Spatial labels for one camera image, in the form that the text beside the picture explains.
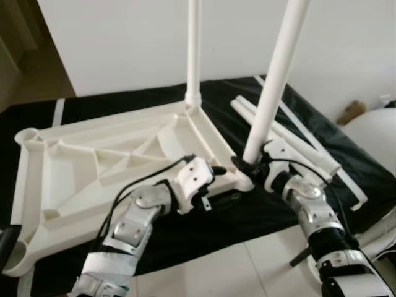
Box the black metal table leg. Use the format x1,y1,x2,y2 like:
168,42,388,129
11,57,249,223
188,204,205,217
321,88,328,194
290,246,312,268

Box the white tape strip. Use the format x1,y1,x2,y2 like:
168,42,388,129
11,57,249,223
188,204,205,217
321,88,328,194
254,75,369,212
53,98,67,126

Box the small brown lumpy object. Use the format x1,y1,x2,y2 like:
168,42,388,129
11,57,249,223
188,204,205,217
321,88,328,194
337,100,366,124

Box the white standing fan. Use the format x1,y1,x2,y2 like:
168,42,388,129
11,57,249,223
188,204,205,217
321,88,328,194
339,107,396,273

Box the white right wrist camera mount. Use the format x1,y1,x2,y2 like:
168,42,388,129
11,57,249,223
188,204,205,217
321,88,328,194
265,139,299,189

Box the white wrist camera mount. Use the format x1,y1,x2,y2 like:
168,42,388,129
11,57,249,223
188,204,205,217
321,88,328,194
265,139,299,189
173,157,214,215

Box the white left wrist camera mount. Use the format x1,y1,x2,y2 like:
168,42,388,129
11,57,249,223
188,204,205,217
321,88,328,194
173,157,214,215

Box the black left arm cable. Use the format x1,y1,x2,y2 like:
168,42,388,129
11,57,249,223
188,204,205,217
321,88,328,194
99,155,197,254

